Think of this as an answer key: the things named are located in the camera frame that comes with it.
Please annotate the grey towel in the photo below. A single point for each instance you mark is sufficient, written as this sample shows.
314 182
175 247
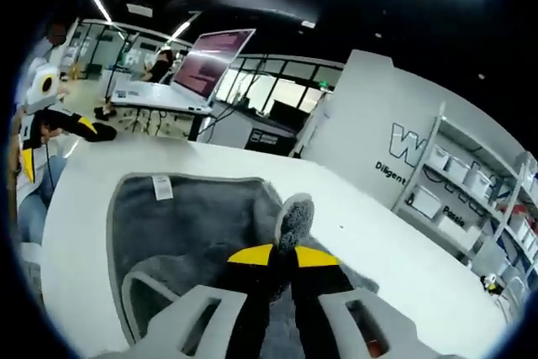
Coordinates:
189 228

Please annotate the person's left hand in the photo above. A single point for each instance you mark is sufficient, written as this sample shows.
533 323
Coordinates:
51 132

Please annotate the black rounded object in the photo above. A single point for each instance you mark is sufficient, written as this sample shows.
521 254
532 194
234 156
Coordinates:
105 132

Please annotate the white laptop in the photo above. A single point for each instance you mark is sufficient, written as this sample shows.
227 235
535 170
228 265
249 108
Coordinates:
206 64

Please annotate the grey cabinet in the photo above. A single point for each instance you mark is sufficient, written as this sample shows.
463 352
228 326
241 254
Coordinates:
235 128

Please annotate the small white yellow device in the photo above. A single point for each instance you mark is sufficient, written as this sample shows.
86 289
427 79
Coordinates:
489 283

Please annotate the grey metal shelving rack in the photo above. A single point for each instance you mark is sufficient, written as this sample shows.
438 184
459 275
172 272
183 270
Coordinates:
420 156

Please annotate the black monitor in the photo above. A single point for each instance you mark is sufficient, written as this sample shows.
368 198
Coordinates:
288 112

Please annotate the row of white storage bins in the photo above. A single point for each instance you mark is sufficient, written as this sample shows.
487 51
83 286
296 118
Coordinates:
477 178

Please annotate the black framed glass partition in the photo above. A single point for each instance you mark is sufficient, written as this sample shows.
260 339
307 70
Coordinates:
290 94

